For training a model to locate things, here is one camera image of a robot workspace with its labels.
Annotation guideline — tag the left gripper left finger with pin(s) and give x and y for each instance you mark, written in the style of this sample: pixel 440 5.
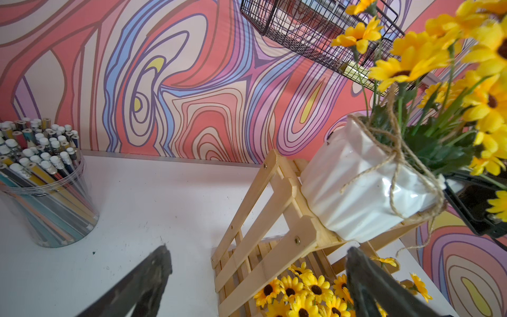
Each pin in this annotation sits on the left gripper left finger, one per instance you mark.
pixel 140 292

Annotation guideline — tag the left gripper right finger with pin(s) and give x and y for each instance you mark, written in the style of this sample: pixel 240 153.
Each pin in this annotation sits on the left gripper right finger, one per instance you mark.
pixel 373 290

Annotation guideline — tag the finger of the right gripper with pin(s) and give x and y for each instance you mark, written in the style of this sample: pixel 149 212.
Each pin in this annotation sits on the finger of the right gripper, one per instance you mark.
pixel 469 196

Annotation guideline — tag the sunflower pot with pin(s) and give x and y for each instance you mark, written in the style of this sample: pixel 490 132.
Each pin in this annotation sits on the sunflower pot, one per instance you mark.
pixel 438 107
pixel 300 292

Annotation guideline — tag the wooden two-tier shelf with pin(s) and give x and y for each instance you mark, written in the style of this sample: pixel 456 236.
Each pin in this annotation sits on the wooden two-tier shelf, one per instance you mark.
pixel 273 229

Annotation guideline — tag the yellow sticky notes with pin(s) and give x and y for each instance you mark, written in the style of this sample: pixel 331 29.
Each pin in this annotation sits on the yellow sticky notes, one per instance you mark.
pixel 353 71

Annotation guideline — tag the back black wire basket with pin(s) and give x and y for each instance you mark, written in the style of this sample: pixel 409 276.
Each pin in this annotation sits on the back black wire basket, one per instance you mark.
pixel 308 27

